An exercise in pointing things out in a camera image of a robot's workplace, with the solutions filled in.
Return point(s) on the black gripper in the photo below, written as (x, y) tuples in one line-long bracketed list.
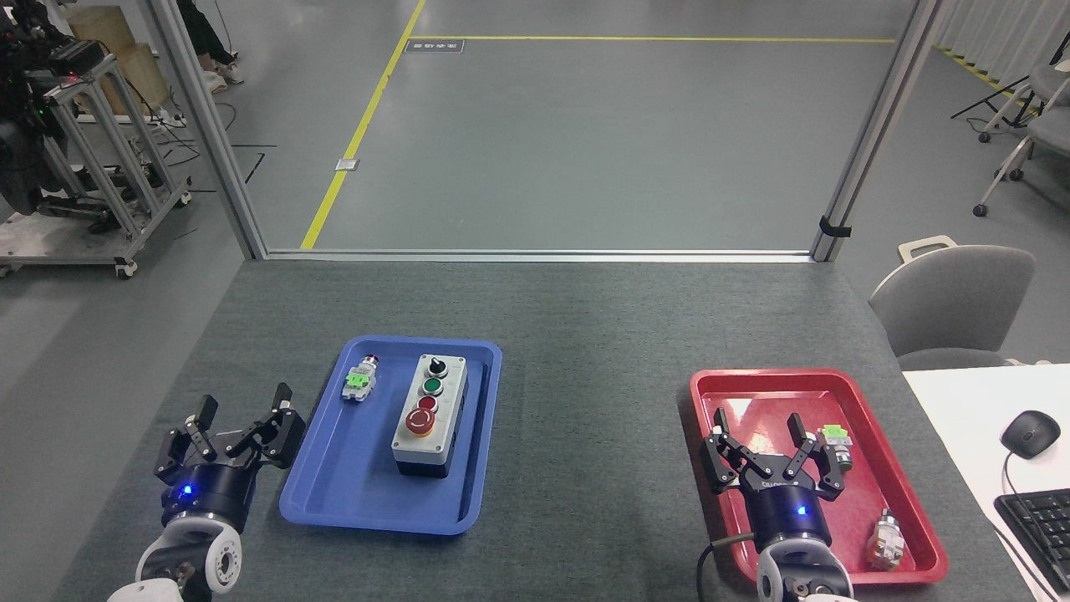
[(211, 497), (786, 510)]

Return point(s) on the silver table rail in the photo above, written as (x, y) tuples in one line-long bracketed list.
[(535, 255)]

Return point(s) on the grey three-button control box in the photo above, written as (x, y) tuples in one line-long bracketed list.
[(430, 435)]

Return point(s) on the red-capped switch with green block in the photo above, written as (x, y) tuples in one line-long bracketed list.
[(359, 382)]

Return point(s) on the black stand legs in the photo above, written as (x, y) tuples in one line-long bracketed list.
[(991, 99)]

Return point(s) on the silver floor socket plate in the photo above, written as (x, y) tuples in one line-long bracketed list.
[(347, 164)]

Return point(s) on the black computer mouse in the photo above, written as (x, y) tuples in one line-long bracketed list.
[(1030, 433)]

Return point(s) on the person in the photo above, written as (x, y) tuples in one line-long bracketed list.
[(201, 33)]

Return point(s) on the black machine on cart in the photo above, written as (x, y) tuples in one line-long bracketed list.
[(21, 125)]

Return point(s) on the cardboard box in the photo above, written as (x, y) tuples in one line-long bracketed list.
[(125, 58)]

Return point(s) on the white desk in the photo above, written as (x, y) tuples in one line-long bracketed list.
[(953, 410)]

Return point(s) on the grey chair with castors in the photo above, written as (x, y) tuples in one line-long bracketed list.
[(1049, 125), (1052, 84)]

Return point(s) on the silver switch with green block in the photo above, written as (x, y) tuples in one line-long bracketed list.
[(836, 436)]

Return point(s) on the red plastic tray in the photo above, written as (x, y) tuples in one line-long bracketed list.
[(861, 493)]

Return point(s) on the grey office chair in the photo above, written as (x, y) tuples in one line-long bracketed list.
[(953, 301)]

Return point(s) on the silver switch with orange block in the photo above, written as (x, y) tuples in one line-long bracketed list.
[(886, 543)]

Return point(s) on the black keyboard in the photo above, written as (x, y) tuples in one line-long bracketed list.
[(1041, 531)]

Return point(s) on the blue plastic tray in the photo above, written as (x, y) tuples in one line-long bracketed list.
[(359, 468)]

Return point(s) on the aluminium frame cart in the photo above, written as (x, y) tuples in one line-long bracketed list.
[(109, 176)]

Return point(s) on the silver aluminium post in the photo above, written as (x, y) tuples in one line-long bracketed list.
[(878, 125), (209, 125)]

